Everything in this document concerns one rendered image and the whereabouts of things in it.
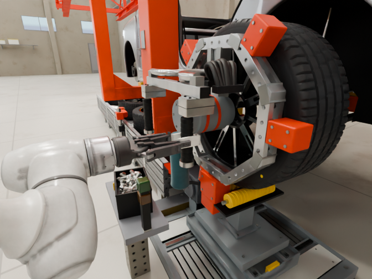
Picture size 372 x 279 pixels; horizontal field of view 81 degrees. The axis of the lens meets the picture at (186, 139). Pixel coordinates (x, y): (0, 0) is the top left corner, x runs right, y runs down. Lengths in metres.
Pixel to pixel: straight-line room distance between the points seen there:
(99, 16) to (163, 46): 1.97
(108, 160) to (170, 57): 0.82
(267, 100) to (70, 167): 0.51
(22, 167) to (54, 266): 0.20
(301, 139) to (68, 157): 0.55
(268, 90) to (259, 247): 0.77
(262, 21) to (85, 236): 0.63
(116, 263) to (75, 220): 1.01
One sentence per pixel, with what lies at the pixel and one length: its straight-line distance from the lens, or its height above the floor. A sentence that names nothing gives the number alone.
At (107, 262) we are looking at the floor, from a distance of 1.43.
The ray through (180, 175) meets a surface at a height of 0.56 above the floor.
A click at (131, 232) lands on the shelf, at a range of 0.89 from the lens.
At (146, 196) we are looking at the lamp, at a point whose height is 0.60.
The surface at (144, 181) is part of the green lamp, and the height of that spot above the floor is 0.66.
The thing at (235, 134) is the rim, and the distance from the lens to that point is 0.93.
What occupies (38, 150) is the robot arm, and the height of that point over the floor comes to 0.88.
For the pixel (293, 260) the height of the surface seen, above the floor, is 0.14.
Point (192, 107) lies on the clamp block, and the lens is 0.58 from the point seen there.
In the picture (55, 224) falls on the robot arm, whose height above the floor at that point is 0.81.
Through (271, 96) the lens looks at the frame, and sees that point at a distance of 0.64.
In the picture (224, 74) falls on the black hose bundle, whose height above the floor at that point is 1.01.
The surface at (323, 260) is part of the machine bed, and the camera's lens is 1.45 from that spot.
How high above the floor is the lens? 1.05
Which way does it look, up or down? 20 degrees down
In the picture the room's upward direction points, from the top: straight up
